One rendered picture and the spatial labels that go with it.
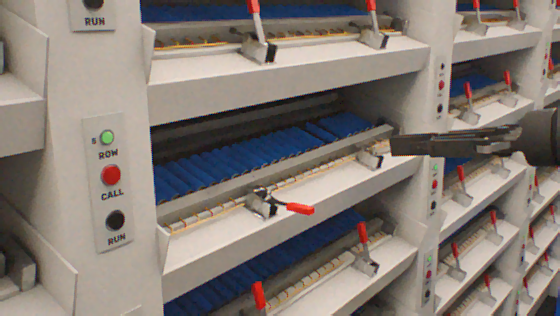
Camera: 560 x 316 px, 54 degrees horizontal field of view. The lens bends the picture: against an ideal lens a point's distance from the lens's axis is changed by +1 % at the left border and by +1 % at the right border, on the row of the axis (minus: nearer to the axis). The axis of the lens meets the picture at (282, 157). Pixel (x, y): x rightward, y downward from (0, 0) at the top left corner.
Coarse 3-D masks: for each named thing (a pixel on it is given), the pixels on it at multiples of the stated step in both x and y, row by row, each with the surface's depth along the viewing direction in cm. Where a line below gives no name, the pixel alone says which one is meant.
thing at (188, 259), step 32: (320, 96) 100; (352, 96) 107; (192, 128) 77; (416, 128) 99; (352, 160) 89; (384, 160) 92; (416, 160) 98; (288, 192) 75; (320, 192) 77; (352, 192) 82; (192, 224) 63; (224, 224) 65; (256, 224) 66; (288, 224) 71; (160, 256) 54; (192, 256) 58; (224, 256) 62; (192, 288) 60
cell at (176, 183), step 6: (156, 168) 68; (162, 168) 69; (156, 174) 68; (162, 174) 68; (168, 174) 68; (168, 180) 67; (174, 180) 67; (180, 180) 67; (174, 186) 66; (180, 186) 66; (186, 186) 66; (180, 192) 66; (186, 192) 66
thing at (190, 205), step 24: (336, 144) 87; (360, 144) 92; (264, 168) 74; (288, 168) 76; (312, 168) 82; (216, 192) 66; (240, 192) 69; (168, 216) 60; (192, 216) 64; (216, 216) 64
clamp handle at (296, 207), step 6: (270, 192) 68; (264, 198) 68; (276, 204) 66; (282, 204) 66; (288, 204) 65; (294, 204) 65; (300, 204) 65; (294, 210) 65; (300, 210) 64; (306, 210) 63; (312, 210) 64
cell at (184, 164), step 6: (180, 162) 71; (186, 162) 71; (186, 168) 71; (192, 168) 71; (198, 168) 71; (192, 174) 70; (198, 174) 70; (204, 174) 70; (204, 180) 69; (210, 180) 69
